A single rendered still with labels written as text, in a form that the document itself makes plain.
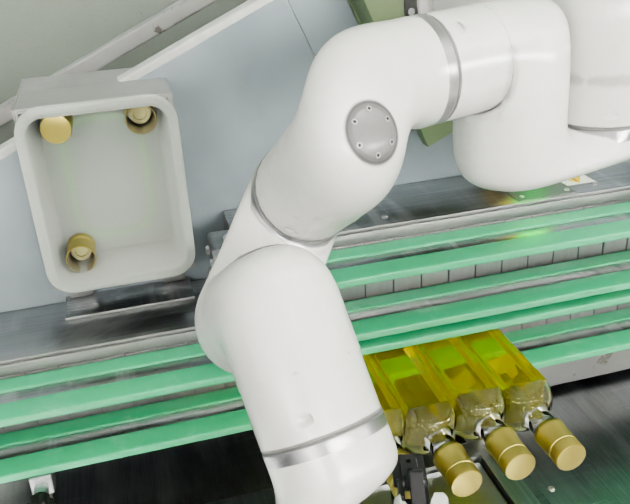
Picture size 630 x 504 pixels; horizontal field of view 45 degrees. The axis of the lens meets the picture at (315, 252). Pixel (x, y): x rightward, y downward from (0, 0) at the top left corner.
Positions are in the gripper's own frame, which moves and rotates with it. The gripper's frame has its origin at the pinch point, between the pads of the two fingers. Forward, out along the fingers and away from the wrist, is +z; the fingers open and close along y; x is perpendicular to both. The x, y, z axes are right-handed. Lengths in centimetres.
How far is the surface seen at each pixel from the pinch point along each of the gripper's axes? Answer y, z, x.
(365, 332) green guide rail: 6.0, 18.9, 2.9
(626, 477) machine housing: -16.5, 17.3, -30.0
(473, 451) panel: -12.3, 18.5, -10.6
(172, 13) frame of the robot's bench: 32, 90, 34
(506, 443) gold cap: 1.5, 3.9, -10.4
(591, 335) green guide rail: -3.8, 31.0, -28.7
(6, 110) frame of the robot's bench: 18, 81, 65
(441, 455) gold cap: 0.6, 3.6, -3.8
